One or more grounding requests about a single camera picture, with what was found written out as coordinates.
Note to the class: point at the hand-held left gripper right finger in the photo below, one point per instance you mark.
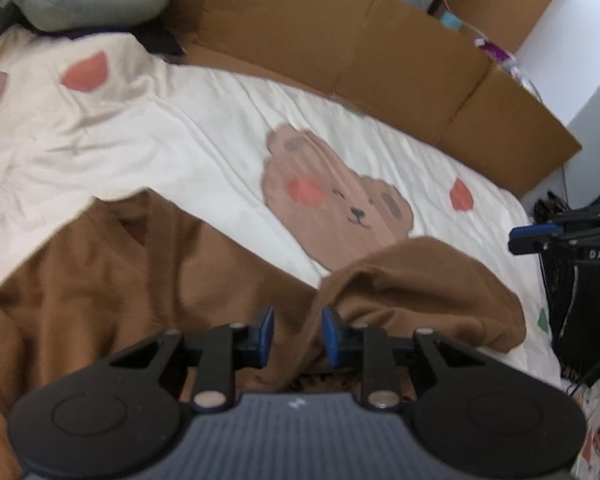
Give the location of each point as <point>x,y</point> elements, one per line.
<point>330,337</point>

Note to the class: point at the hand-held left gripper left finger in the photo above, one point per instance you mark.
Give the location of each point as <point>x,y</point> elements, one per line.
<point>266,335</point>

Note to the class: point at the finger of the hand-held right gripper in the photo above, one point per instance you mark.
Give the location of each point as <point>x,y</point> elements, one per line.
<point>530,232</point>

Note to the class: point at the brown printed t-shirt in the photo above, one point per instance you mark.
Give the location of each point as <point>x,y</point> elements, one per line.
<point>130,285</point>

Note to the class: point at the black folded cloth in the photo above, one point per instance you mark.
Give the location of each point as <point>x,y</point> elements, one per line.
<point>560,300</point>

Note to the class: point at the purple packet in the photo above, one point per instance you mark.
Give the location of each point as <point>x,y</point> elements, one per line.
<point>492,51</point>

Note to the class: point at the cream printed bear blanket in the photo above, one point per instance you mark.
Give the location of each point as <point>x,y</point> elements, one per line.
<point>205,150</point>

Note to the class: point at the detergent bottle with blue cap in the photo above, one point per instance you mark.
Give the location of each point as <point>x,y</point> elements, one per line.
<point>450,20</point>

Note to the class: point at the brown upright board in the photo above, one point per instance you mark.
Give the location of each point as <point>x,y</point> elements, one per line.
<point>505,5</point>

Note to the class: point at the flattened cardboard sheet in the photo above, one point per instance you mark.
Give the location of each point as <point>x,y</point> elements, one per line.
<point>330,35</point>

